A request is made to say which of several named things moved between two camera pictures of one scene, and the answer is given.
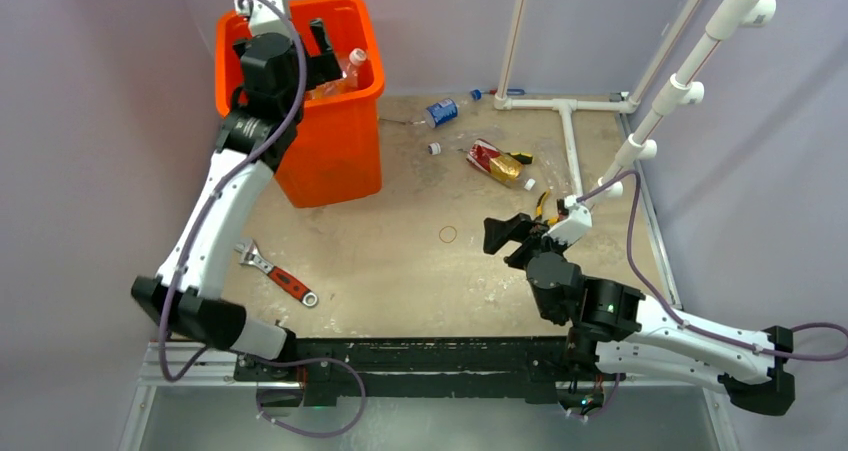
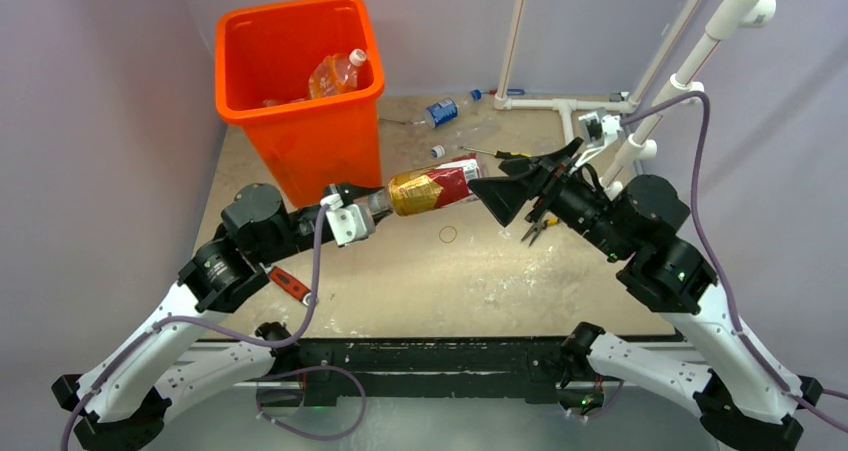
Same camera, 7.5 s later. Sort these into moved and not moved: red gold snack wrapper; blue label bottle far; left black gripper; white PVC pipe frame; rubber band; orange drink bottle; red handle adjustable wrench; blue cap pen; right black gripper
Moved: left black gripper; red gold snack wrapper; right black gripper
Not moved: blue label bottle far; red handle adjustable wrench; white PVC pipe frame; rubber band; orange drink bottle; blue cap pen
